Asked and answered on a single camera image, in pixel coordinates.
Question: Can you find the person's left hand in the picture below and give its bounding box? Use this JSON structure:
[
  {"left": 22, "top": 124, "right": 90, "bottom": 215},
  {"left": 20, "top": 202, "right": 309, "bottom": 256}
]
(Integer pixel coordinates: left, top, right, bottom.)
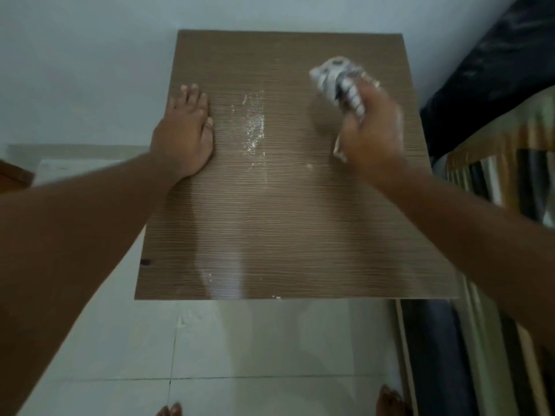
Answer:
[{"left": 149, "top": 83, "right": 216, "bottom": 183}]

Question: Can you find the person's right hand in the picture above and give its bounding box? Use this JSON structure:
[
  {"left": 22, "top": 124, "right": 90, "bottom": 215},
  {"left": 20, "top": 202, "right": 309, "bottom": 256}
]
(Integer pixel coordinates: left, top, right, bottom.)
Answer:
[{"left": 334, "top": 79, "right": 407, "bottom": 181}]

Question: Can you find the white checkered cleaning cloth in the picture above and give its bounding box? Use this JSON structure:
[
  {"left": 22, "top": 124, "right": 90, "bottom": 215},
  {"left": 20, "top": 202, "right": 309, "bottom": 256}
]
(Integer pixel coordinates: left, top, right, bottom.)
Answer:
[{"left": 308, "top": 55, "right": 380, "bottom": 163}]

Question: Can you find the person's right forearm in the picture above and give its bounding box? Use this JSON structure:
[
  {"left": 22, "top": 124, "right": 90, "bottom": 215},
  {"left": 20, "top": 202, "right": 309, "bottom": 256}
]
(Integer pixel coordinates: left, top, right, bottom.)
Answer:
[{"left": 375, "top": 158, "right": 555, "bottom": 351}]

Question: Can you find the person's left forearm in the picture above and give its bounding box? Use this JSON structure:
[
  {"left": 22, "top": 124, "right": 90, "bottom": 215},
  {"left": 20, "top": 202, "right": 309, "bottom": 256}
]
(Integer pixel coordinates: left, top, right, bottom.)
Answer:
[{"left": 0, "top": 153, "right": 184, "bottom": 416}]

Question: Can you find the brown wooden drawer cabinet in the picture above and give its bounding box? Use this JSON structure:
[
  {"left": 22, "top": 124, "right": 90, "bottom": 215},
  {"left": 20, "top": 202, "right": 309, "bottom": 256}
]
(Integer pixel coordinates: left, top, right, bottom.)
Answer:
[{"left": 134, "top": 29, "right": 460, "bottom": 301}]

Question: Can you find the person's right foot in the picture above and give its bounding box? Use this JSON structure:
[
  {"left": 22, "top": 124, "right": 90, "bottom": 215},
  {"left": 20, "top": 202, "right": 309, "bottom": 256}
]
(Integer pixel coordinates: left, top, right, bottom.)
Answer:
[{"left": 375, "top": 384, "right": 408, "bottom": 416}]

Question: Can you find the white powder spill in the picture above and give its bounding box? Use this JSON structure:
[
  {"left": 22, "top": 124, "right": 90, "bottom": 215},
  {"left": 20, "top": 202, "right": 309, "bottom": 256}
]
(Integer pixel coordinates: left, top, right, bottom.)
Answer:
[{"left": 230, "top": 88, "right": 268, "bottom": 169}]

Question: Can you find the striped bed sheet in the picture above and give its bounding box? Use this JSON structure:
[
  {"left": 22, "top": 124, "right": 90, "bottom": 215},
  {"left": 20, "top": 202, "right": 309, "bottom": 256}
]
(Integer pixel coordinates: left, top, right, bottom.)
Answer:
[{"left": 433, "top": 84, "right": 555, "bottom": 416}]

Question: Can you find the brown wooden door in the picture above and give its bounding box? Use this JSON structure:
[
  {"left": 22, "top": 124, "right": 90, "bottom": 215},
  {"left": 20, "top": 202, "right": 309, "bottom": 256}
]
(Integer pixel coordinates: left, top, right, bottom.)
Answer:
[{"left": 0, "top": 159, "right": 35, "bottom": 195}]

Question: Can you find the dark bed base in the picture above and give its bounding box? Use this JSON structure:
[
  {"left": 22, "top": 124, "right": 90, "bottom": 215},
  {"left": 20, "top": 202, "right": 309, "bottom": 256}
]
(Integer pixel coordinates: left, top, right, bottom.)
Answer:
[{"left": 401, "top": 298, "right": 478, "bottom": 416}]

